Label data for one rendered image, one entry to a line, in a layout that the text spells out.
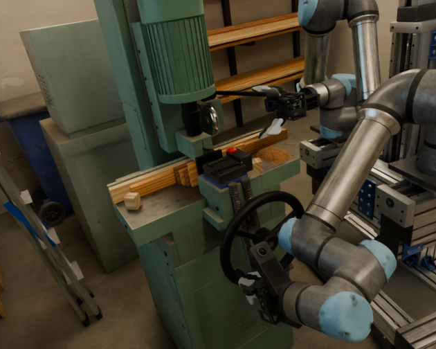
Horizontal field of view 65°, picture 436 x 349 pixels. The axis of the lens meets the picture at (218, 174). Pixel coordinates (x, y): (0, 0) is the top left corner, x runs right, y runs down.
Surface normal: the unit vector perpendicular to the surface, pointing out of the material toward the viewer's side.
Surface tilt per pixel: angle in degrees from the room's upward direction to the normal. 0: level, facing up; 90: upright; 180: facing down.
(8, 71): 90
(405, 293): 0
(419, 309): 0
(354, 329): 62
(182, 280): 90
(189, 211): 90
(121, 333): 0
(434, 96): 69
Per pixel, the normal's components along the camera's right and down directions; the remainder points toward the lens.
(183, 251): 0.51, 0.32
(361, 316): 0.41, -0.14
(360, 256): -0.29, -0.79
